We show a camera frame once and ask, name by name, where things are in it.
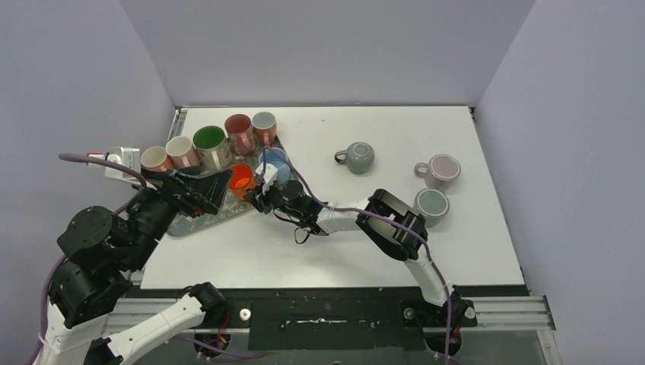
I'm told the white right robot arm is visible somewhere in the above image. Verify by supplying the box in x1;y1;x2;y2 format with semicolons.
244;180;453;307

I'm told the smooth pink mug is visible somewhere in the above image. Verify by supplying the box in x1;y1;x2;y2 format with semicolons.
140;146;175;172

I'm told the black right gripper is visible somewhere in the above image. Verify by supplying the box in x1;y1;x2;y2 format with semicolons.
245;178;301;219

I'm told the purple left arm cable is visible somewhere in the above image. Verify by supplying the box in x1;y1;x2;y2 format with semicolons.
25;153;265;365

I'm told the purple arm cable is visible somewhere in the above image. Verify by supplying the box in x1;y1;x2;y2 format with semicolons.
25;153;265;365
261;146;455;365

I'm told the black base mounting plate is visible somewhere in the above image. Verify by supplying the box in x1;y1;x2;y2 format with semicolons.
123;284;480;352

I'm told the grey-green mug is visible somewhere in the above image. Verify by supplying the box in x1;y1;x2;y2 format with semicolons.
413;189;450;228

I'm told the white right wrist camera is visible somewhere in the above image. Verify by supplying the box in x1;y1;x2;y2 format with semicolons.
255;163;279;190

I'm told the salmon dotted mug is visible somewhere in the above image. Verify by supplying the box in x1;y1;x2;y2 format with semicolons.
251;112;277;146

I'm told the faceted pink mug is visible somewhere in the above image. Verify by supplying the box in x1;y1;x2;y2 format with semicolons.
165;136;200;168

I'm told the light blue ribbed mug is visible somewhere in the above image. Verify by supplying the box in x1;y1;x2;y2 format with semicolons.
256;148;291;185

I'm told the blue floral blossom tray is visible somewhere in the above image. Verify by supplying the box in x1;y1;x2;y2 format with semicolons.
152;135;298;238

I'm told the cream floral mug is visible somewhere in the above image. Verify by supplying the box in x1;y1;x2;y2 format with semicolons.
192;125;233;170

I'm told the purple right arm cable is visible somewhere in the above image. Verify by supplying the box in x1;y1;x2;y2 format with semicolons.
261;146;455;365

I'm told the orange mug black handle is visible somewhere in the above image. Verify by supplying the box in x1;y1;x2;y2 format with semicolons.
228;163;257;201

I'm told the grey-blue round mug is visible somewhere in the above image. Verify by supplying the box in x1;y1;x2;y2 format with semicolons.
334;141;375;175

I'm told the speckled dark pink mug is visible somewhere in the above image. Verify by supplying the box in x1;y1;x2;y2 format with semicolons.
224;114;256;155

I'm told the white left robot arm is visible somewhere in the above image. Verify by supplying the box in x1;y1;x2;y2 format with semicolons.
34;169;233;364

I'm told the lilac ribbed mug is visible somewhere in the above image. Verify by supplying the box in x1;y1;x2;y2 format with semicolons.
414;154;462;191

